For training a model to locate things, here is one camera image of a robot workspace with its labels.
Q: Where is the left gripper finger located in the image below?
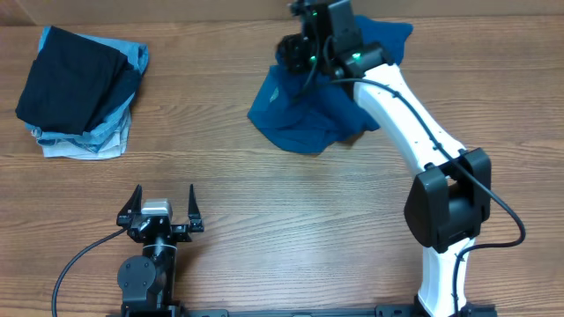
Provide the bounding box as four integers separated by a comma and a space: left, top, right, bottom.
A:
188, 184, 202, 225
118, 184, 143, 217

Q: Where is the blue polo shirt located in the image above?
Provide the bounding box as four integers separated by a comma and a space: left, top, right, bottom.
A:
248, 11, 413, 155

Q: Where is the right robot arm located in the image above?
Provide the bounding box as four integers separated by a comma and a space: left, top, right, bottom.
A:
278, 1, 497, 316

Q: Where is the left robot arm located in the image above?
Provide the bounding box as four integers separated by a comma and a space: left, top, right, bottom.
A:
116, 186, 204, 316

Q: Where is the folded white garment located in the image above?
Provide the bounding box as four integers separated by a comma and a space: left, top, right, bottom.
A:
41, 112, 131, 160

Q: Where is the folded black garment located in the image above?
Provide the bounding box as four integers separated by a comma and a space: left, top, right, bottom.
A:
16, 26, 142, 135

